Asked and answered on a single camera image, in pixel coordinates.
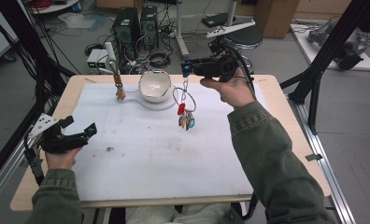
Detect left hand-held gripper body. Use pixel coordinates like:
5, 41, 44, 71
28, 113, 88, 154

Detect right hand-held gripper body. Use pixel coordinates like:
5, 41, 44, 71
192, 20, 257, 83

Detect key ring with colourful tags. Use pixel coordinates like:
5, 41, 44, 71
172, 77, 198, 133

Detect brown leather strap keychain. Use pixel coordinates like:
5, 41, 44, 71
107, 59, 127, 103

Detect person's left hand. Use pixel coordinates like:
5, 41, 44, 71
44, 146, 83, 172

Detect person's right hand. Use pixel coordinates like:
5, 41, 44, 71
199, 67, 258, 110

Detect white desk leg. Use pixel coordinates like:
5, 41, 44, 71
173, 0, 191, 61
225, 0, 239, 26

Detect white bowl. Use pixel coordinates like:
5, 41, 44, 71
138, 69, 173, 104

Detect black round stool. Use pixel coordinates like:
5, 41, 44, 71
220, 23, 264, 76

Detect black flat device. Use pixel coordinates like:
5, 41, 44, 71
201, 12, 237, 29

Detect slim black computer tower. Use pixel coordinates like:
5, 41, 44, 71
139, 5, 160, 50

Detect white table mat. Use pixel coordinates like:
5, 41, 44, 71
64, 81, 270, 202

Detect small white power box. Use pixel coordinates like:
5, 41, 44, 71
96, 49, 113, 75
86, 49, 101, 75

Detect large black computer tower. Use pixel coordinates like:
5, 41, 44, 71
111, 7, 142, 63

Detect cardboard box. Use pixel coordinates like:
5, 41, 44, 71
253, 0, 301, 39

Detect white board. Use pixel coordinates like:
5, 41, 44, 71
290, 22, 370, 73

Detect clear plastic sheet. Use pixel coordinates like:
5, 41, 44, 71
57, 11, 107, 32

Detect wooden table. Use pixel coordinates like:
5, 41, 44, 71
9, 74, 333, 213

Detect white round table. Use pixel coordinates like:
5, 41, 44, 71
29, 0, 82, 15

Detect person's light trousers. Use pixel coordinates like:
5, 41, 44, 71
124, 203, 232, 224

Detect grey tape piece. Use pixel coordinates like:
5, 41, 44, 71
305, 152, 324, 162

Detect grey machine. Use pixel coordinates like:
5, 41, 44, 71
306, 21, 369, 71

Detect coiled black cable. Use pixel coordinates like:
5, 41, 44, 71
148, 49, 173, 69

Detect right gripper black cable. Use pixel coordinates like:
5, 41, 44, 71
228, 45, 257, 101

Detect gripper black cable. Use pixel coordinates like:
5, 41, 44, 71
22, 133, 47, 187
228, 45, 257, 101

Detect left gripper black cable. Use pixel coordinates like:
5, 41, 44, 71
22, 133, 47, 187

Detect black metal frame with cables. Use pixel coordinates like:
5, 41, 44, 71
0, 0, 78, 188

